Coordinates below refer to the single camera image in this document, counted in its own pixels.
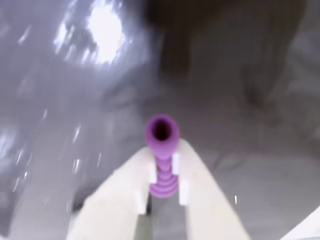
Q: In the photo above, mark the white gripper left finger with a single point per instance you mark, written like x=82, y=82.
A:
x=117, y=200

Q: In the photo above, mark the purple ribbed pen grip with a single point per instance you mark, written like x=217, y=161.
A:
x=163, y=150

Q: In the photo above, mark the dark brown table mat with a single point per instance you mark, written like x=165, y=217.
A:
x=50, y=105

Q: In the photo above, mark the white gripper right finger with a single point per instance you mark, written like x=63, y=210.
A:
x=207, y=205

